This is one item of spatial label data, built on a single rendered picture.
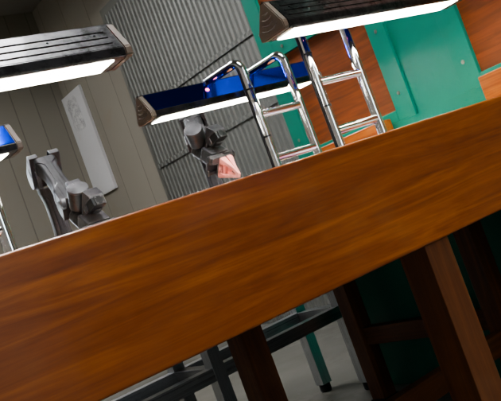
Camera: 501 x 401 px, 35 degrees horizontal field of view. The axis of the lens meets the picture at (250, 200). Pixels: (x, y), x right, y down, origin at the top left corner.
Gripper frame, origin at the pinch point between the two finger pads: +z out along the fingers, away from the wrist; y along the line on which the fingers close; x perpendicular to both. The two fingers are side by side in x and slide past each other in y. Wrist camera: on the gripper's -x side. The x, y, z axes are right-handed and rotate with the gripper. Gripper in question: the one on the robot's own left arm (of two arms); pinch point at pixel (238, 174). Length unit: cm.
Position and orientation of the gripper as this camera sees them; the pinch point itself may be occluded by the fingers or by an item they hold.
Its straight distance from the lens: 234.8
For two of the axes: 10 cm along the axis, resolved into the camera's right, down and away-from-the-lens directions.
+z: 6.5, 4.3, -6.2
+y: 7.5, -2.6, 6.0
